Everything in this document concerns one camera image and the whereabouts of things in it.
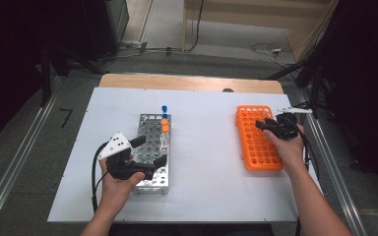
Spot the black metal stand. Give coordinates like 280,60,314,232
265,48,331,120
38,42,107,107

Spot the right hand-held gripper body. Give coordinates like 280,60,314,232
269,107,313,141

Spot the person's right hand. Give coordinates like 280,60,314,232
263,124,306,173

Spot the left hand-held gripper cable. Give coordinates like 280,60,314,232
91,141,110,214

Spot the dark curtain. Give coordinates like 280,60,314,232
0,0,48,154
323,0,378,205

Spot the metal test tube rack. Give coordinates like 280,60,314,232
132,113,172,195

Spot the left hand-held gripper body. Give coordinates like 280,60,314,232
96,131,156,181

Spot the metal floor rail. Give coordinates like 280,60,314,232
303,111,370,236
0,75,64,232

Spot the white floor cable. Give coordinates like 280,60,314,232
249,41,284,68

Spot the light wooden panel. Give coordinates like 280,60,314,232
182,0,338,37

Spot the person's left hand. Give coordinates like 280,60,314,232
97,159,146,212

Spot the orange plastic test tube rack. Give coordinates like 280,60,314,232
235,104,284,172

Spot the hanging black cable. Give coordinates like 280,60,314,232
188,0,205,52

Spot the dark cabinet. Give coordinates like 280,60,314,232
75,0,130,62

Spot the grey floor cable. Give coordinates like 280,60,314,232
96,40,191,63

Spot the right hand-held gripper cable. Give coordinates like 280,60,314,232
284,116,312,172

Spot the person's dark clothing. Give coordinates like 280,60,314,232
109,223,274,236

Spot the hand-held gripper cable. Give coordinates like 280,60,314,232
284,116,312,172
91,141,110,214

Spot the white table sheet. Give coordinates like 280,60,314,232
47,87,323,224

